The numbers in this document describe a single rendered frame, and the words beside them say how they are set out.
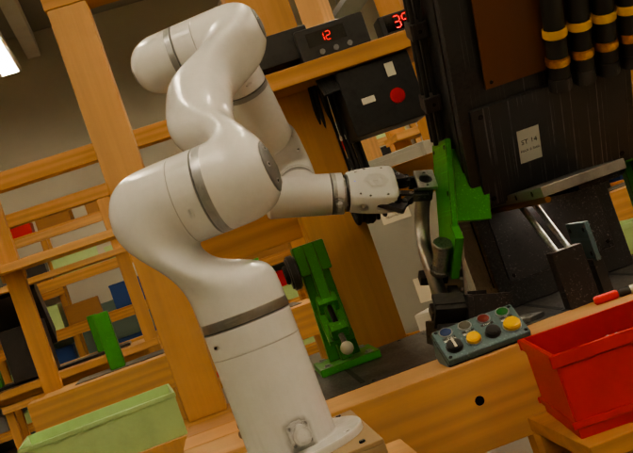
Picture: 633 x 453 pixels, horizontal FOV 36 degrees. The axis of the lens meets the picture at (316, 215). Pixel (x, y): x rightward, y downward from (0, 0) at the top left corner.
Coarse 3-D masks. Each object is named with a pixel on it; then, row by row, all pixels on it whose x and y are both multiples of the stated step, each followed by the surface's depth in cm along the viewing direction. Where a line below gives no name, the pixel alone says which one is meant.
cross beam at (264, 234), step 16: (416, 160) 231; (432, 160) 231; (256, 224) 226; (272, 224) 226; (288, 224) 227; (208, 240) 225; (224, 240) 225; (240, 240) 226; (256, 240) 226; (272, 240) 226; (288, 240) 227; (224, 256) 225; (240, 256) 225
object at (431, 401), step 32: (544, 320) 173; (512, 352) 160; (384, 384) 165; (416, 384) 158; (448, 384) 158; (480, 384) 159; (512, 384) 159; (384, 416) 157; (416, 416) 158; (448, 416) 158; (480, 416) 159; (512, 416) 159; (224, 448) 158; (416, 448) 157; (448, 448) 158; (480, 448) 158
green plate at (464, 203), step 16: (448, 144) 184; (448, 160) 184; (448, 176) 184; (464, 176) 185; (448, 192) 184; (464, 192) 185; (480, 192) 186; (448, 208) 185; (464, 208) 185; (480, 208) 185; (448, 224) 186
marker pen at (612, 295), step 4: (632, 284) 169; (620, 288) 169; (624, 288) 169; (628, 288) 169; (632, 288) 169; (608, 292) 170; (612, 292) 169; (616, 292) 169; (620, 292) 169; (624, 292) 169; (628, 292) 169; (632, 292) 169; (596, 296) 170; (600, 296) 169; (604, 296) 169; (608, 296) 169; (612, 296) 169; (616, 296) 169; (620, 296) 169; (596, 300) 169; (600, 300) 169; (604, 300) 169; (608, 300) 169; (596, 304) 170
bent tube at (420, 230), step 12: (420, 180) 196; (432, 180) 194; (420, 204) 197; (420, 216) 199; (420, 228) 199; (420, 240) 199; (420, 252) 198; (432, 252) 198; (432, 276) 191; (432, 288) 189; (444, 288) 188
